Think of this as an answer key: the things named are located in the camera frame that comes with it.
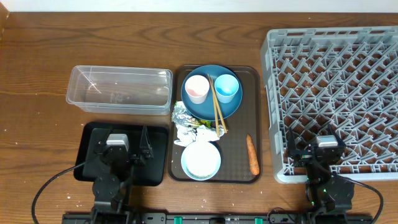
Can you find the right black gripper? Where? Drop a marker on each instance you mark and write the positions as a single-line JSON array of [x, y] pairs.
[[304, 157]]

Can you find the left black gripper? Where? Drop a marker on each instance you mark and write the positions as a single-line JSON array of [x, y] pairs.
[[147, 149]]

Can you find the aluminium foil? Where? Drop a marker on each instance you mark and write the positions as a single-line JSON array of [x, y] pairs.
[[186, 125]]

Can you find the green snack wrapper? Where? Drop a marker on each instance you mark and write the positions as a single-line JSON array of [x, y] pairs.
[[203, 123]]

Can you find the light blue bowl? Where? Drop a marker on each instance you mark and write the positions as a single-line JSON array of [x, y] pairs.
[[183, 164]]

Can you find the white napkin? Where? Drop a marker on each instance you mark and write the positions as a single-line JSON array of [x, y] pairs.
[[209, 134]]

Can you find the white rice pile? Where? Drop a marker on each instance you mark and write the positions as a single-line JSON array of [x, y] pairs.
[[201, 159]]

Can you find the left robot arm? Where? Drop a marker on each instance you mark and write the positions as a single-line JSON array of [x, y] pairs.
[[111, 188]]

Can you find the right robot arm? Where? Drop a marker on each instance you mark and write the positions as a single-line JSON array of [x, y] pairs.
[[329, 194]]

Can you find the black waste tray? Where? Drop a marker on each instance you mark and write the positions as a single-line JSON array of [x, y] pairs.
[[151, 174]]

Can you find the grey dishwasher rack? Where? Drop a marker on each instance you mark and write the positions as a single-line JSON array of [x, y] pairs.
[[340, 77]]

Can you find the clear plastic bin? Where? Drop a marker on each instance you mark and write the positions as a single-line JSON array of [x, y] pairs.
[[121, 90]]

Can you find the orange carrot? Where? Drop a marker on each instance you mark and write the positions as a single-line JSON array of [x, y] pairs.
[[252, 156]]

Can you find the brown serving tray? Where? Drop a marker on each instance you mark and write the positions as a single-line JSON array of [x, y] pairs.
[[245, 120]]

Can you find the dark blue plate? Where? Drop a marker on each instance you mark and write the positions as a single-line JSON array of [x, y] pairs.
[[205, 110]]

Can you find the pink cup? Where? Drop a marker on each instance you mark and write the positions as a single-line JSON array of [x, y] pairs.
[[197, 88]]

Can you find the light blue cup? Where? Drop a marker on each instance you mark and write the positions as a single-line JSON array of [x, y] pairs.
[[226, 87]]

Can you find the right wooden chopstick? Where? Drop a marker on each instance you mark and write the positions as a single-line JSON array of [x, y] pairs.
[[220, 116]]

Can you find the wooden chopstick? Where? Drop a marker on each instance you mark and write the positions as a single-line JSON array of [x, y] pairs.
[[215, 107], [220, 116]]

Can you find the left wooden chopstick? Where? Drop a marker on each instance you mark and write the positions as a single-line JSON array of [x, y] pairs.
[[215, 107]]

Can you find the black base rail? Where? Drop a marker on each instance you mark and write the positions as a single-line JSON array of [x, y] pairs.
[[161, 218]]

